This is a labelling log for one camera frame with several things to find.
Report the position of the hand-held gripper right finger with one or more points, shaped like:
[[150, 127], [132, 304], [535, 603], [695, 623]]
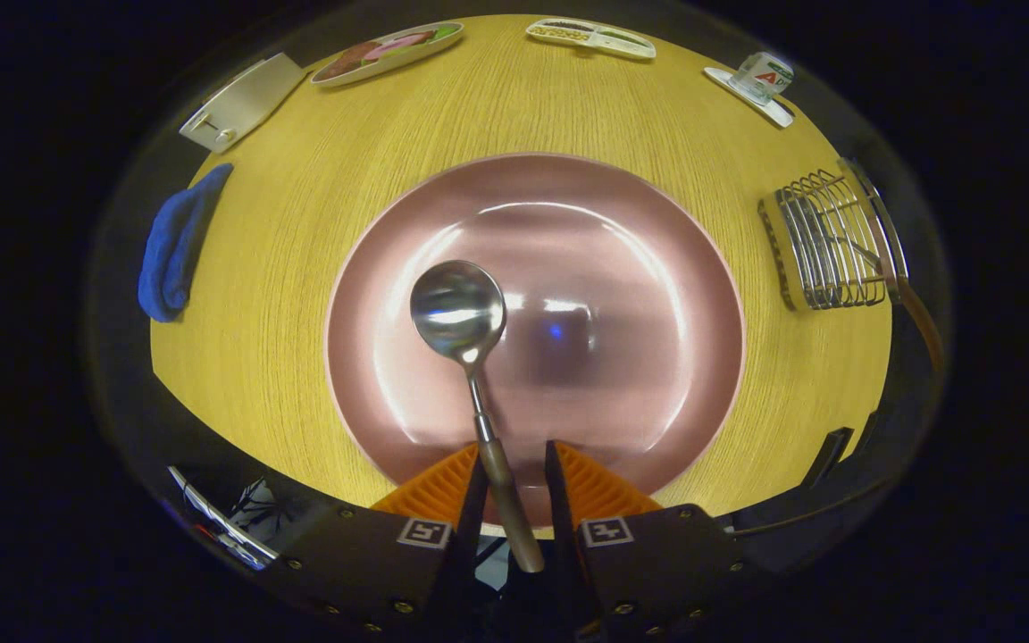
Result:
[[568, 563]]

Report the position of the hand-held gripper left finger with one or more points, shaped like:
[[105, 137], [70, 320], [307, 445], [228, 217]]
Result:
[[465, 554]]

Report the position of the black table clamp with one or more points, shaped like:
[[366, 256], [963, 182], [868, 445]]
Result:
[[827, 457]]

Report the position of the pink round plate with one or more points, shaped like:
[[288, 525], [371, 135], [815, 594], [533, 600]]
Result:
[[568, 250]]

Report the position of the blue cloth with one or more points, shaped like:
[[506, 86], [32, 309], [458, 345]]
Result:
[[177, 250]]

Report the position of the white plate of food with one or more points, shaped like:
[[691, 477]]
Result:
[[389, 70]]

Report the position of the white square coaster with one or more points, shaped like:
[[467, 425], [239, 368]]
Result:
[[778, 114]]

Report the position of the white toaster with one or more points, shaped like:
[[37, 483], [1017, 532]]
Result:
[[242, 103]]

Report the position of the brown meat patty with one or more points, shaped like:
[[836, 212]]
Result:
[[347, 61]]

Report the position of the pink ham slice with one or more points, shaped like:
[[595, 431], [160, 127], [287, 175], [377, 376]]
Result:
[[398, 46]]

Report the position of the white divided dish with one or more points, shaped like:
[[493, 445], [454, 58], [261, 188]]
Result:
[[595, 46]]

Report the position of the small labelled drink bottle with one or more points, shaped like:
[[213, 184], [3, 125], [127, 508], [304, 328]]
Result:
[[763, 79]]

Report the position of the green lettuce leaf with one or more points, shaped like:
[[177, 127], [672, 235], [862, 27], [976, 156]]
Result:
[[446, 32]]

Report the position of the pile of green beans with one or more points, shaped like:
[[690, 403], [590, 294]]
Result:
[[623, 38]]

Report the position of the pile of yellow soybeans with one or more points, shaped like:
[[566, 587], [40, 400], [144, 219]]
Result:
[[559, 34]]

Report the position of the pile of dark red beans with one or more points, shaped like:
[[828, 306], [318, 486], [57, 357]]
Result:
[[564, 24]]

